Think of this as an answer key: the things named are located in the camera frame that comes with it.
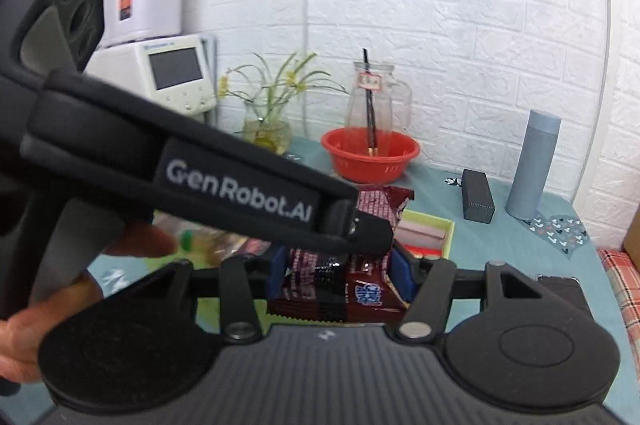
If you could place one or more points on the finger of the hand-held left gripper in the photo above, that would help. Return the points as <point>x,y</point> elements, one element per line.
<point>372,232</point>

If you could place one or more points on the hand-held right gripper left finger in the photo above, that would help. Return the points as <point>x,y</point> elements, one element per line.
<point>278,275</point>

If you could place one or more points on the black straw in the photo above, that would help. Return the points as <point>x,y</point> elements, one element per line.
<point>369,105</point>

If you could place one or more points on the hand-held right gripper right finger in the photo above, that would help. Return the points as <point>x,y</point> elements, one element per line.
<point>402,277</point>

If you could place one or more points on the teal tablecloth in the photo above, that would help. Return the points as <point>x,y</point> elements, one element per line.
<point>500,250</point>

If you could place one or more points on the dark smartphone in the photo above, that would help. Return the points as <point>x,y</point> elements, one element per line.
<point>565,290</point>

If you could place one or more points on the glass vase with plants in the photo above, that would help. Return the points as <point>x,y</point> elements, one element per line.
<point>267,130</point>

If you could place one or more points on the grey-blue bottle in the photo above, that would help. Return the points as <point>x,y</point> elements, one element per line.
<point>532,165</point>

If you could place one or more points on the brown cardboard box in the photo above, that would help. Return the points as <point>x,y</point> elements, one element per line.
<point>633,237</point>

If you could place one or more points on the glass pitcher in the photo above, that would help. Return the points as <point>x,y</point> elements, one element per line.
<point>385,105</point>

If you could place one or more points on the red plastic basket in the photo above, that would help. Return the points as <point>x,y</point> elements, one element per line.
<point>370,160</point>

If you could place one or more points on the white device with screen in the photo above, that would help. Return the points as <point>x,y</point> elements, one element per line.
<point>170,70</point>

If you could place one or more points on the round cake packet green band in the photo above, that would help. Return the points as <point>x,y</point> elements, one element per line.
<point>200,250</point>

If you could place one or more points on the dark red snack packet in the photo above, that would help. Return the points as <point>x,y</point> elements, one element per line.
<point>325,285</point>

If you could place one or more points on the green cardboard box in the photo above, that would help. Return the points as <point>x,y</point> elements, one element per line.
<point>425,216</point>

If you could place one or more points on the black speaker box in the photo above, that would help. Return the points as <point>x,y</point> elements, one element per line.
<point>477,197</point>

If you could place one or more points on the person's left hand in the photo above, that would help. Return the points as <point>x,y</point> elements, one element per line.
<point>20,340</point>

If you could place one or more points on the plaid cloth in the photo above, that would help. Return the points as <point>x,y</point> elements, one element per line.
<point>622,290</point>

